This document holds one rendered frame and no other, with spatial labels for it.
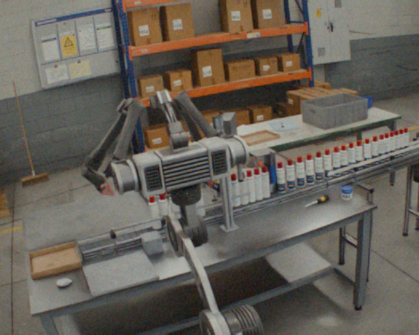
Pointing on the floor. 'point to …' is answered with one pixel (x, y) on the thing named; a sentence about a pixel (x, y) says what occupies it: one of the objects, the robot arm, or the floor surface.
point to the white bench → (306, 136)
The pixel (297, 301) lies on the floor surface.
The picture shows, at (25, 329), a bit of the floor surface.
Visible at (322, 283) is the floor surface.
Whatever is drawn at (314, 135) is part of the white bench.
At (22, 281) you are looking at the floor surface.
